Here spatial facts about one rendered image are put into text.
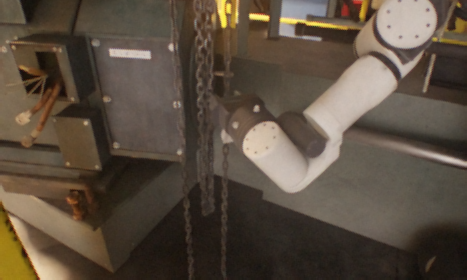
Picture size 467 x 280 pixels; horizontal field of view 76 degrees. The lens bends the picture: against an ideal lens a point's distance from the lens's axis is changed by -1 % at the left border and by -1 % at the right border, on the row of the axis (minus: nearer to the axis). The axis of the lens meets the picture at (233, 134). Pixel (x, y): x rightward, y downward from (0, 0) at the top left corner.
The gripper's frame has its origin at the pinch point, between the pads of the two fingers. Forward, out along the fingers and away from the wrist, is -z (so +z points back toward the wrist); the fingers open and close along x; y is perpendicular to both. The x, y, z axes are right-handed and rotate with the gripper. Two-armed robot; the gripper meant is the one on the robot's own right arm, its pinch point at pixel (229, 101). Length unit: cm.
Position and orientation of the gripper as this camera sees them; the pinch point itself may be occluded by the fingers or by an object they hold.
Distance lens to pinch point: 67.1
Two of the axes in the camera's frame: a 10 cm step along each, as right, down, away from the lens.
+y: 0.3, -8.6, -5.2
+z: 3.6, 4.9, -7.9
